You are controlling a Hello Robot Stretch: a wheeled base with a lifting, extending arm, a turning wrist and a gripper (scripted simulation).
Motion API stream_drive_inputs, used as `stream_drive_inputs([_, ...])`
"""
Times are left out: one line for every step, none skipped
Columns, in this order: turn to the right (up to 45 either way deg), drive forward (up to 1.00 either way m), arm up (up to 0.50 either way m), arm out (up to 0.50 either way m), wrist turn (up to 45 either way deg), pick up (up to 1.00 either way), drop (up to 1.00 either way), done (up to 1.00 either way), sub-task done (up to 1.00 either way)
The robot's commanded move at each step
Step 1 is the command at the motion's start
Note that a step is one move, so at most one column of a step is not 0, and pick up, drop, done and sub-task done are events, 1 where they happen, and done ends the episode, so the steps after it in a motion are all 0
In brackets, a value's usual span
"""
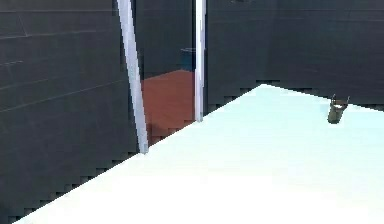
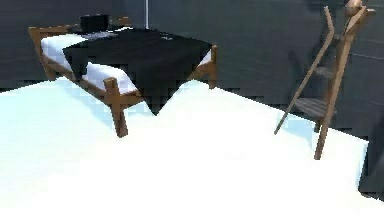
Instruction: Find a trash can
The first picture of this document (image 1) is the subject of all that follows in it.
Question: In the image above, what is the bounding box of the blue trash can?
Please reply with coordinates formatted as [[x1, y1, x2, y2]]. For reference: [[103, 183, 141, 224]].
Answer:
[[180, 47, 197, 73]]

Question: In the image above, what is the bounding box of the small olive cup-shaped object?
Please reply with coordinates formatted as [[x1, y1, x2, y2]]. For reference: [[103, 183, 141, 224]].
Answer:
[[327, 93, 351, 125]]

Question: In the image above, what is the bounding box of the white door frame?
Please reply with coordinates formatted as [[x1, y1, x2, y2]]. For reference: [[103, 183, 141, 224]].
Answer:
[[116, 0, 208, 155]]

